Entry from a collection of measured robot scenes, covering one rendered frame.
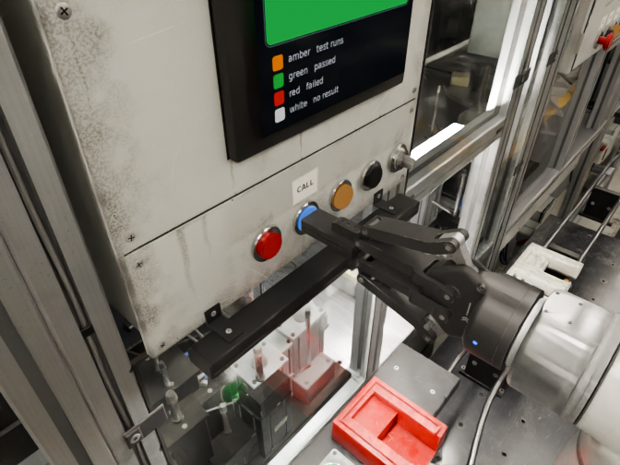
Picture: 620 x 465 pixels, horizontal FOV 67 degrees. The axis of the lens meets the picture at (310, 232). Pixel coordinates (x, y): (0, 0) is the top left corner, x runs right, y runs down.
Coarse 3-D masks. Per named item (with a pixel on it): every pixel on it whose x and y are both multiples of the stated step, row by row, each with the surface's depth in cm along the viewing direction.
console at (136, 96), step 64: (0, 0) 30; (64, 0) 25; (128, 0) 28; (192, 0) 31; (64, 64) 27; (128, 64) 30; (192, 64) 33; (256, 64) 36; (64, 128) 33; (128, 128) 31; (192, 128) 35; (256, 128) 39; (320, 128) 47; (384, 128) 57; (128, 192) 33; (192, 192) 38; (256, 192) 44; (320, 192) 52; (384, 192) 64; (128, 256) 36; (192, 256) 41; (256, 256) 47; (128, 320) 46; (192, 320) 44
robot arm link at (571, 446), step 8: (568, 440) 43; (576, 440) 40; (568, 448) 41; (576, 448) 40; (560, 456) 42; (568, 456) 41; (576, 456) 39; (560, 464) 42; (568, 464) 40; (576, 464) 39
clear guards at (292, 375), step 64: (448, 0) 58; (512, 0) 72; (448, 64) 65; (512, 64) 84; (448, 128) 74; (512, 128) 99; (320, 320) 68; (192, 384) 50; (256, 384) 61; (320, 384) 77; (192, 448) 56; (256, 448) 69
